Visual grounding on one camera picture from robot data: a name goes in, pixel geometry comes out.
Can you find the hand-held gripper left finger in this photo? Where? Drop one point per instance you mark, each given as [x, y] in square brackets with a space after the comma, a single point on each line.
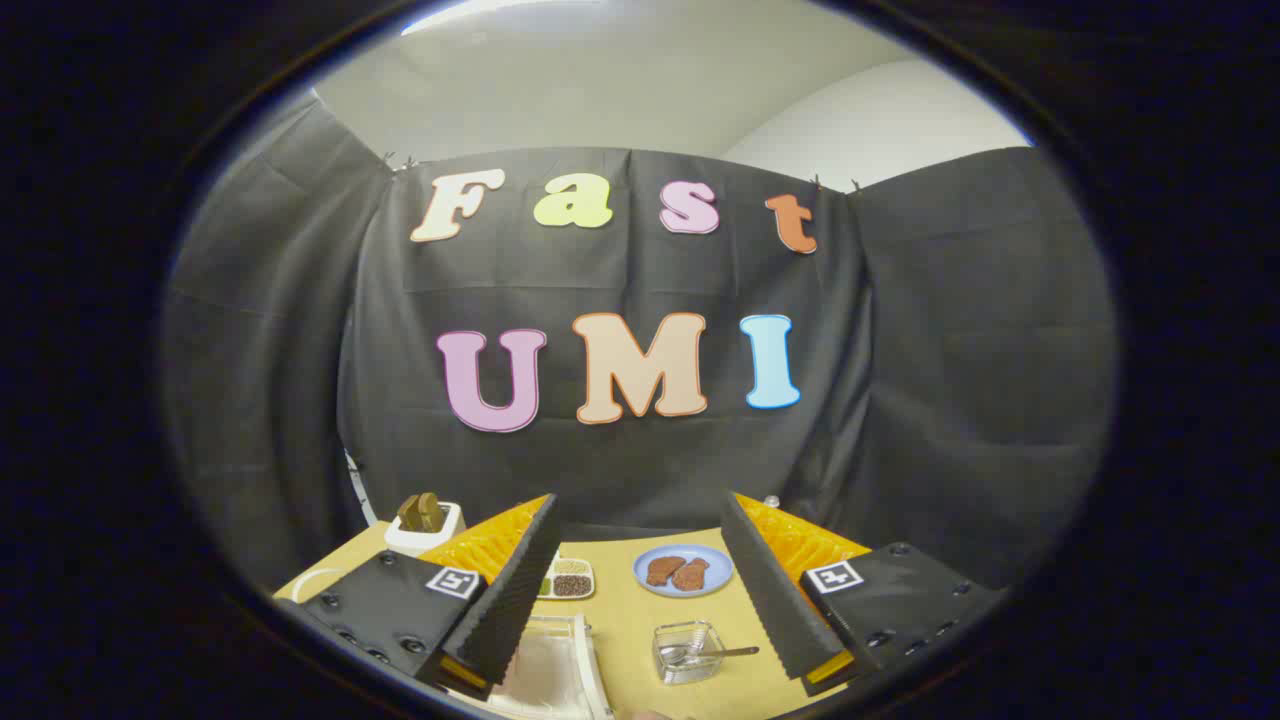
[515, 590]

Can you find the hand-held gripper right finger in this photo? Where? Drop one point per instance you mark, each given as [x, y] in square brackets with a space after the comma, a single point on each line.
[770, 590]

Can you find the metal spoon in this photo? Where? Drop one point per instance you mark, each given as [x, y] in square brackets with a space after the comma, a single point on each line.
[735, 652]

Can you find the white dish rack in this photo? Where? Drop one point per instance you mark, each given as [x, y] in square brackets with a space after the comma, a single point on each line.
[560, 665]

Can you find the clear basket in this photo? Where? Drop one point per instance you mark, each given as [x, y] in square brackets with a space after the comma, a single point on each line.
[690, 662]

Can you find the white sectioned dish with beans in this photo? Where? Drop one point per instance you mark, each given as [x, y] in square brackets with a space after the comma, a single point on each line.
[572, 585]

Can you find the blue plate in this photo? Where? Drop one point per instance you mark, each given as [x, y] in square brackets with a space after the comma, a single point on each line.
[720, 562]

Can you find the brown meat piece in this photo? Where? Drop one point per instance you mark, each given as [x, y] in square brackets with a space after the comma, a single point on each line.
[691, 575]
[664, 570]

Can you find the white toaster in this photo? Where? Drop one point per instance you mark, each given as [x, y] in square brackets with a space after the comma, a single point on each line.
[410, 542]

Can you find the brown toast slice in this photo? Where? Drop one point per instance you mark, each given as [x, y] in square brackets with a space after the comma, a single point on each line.
[408, 515]
[430, 510]

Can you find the white stand pole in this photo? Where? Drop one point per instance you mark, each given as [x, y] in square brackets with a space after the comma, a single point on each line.
[358, 490]

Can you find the black backdrop cloth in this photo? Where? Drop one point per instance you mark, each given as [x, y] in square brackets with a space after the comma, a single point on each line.
[620, 270]

